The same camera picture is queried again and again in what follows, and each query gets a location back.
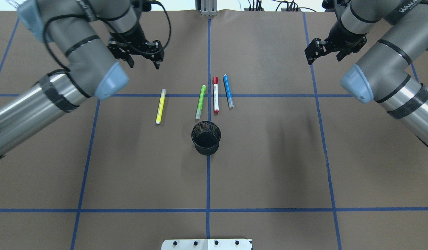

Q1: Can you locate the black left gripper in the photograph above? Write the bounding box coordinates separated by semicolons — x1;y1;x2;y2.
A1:
108;23;165;70

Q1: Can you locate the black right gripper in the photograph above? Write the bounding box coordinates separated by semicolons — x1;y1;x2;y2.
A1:
304;21;367;66

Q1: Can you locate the yellow highlighter pen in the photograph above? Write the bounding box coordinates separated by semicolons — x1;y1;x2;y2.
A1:
156;89;166;125

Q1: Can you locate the green highlighter pen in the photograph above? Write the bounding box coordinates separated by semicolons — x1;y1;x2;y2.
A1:
195;84;207;120

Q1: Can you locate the red white marker pen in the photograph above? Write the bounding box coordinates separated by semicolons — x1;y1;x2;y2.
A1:
212;76;219;114

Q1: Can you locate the blue highlighter pen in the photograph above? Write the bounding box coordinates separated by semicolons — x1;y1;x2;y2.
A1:
223;74;234;109

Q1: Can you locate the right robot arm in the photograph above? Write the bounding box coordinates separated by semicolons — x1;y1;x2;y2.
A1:
304;0;428;147

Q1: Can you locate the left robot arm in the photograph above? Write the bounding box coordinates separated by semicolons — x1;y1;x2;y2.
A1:
0;0;168;160

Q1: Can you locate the black mesh pen cup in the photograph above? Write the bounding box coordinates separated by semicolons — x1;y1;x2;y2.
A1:
191;121;221;156

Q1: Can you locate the aluminium frame post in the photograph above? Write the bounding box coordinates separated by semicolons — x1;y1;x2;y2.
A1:
196;0;218;17

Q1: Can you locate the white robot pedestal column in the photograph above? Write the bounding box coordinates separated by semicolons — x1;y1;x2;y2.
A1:
161;239;253;250

